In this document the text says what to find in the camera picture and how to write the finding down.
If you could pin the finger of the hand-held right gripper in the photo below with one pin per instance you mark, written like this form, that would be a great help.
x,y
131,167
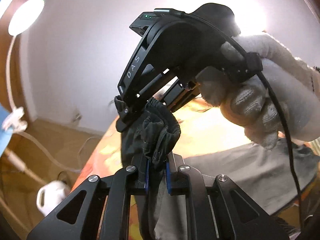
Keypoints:
x,y
127,116

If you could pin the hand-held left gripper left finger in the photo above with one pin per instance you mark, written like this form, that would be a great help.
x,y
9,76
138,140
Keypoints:
x,y
147,177

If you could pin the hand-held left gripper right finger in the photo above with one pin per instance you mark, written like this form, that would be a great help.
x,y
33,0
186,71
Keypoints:
x,y
168,180

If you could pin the dark green pants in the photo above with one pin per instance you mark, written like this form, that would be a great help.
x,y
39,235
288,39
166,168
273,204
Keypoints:
x,y
237,170

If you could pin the person's right hand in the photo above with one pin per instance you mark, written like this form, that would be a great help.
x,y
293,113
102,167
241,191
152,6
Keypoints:
x,y
250,105

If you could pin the orange floral bedsheet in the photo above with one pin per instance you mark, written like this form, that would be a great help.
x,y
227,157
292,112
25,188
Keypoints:
x,y
107,155

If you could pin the white plastic jug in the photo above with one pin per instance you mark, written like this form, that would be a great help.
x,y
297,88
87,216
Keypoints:
x,y
50,197

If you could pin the white clip lamp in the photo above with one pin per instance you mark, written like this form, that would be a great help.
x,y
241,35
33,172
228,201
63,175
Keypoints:
x,y
25,15

